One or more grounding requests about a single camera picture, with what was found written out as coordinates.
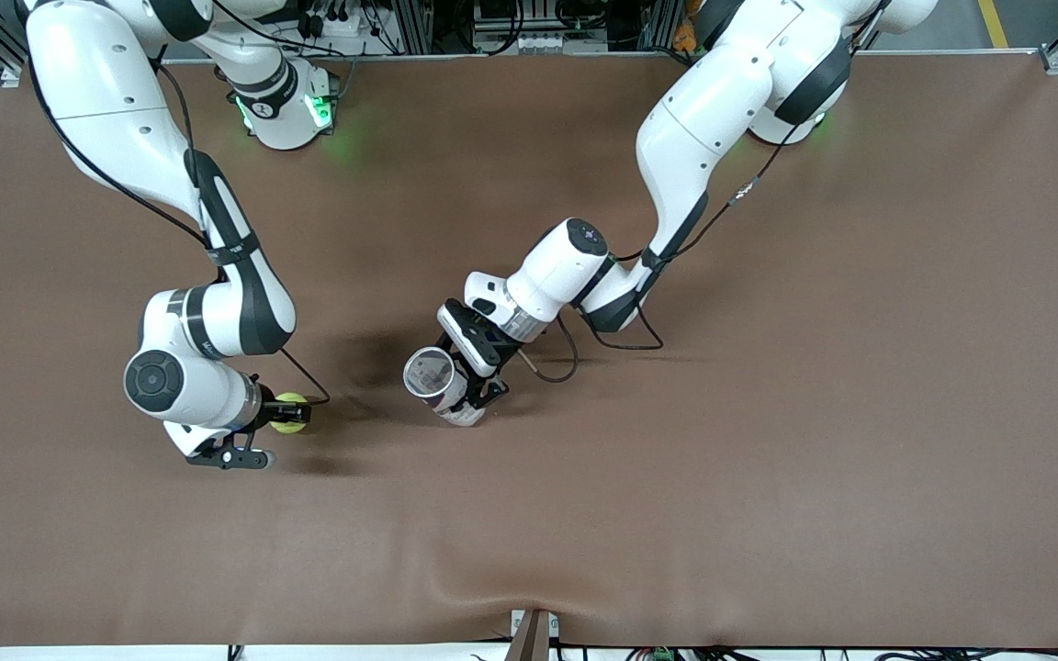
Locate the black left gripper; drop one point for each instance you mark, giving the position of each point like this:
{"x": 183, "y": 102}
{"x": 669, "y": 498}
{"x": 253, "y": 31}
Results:
{"x": 495, "y": 366}

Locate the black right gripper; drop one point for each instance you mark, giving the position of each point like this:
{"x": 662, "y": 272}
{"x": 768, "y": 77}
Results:
{"x": 269, "y": 414}

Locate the yellow tennis ball two-line print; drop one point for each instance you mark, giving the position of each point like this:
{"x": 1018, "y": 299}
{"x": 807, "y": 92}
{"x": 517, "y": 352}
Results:
{"x": 288, "y": 399}

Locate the Wilson tennis ball can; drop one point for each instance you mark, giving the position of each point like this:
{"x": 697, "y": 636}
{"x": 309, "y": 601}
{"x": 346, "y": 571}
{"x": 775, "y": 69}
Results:
{"x": 428, "y": 372}

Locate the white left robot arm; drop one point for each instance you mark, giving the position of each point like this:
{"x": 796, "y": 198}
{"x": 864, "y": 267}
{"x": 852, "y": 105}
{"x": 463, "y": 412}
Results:
{"x": 722, "y": 101}

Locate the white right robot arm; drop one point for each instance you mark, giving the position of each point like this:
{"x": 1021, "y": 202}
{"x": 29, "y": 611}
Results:
{"x": 97, "y": 83}

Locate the brown table mat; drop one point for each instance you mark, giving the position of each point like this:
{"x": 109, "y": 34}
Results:
{"x": 768, "y": 459}

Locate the green terminal connector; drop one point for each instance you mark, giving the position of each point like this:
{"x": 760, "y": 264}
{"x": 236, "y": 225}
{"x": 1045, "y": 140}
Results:
{"x": 661, "y": 655}

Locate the small white power strip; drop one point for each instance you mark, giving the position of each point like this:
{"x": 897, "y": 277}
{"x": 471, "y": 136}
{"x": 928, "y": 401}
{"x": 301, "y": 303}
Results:
{"x": 540, "y": 43}

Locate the white power strip black plugs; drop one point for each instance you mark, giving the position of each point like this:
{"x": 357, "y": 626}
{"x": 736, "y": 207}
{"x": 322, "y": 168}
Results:
{"x": 345, "y": 32}

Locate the orange lumpy objects heap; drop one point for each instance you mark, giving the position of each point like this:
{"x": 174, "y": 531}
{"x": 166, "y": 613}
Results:
{"x": 685, "y": 37}

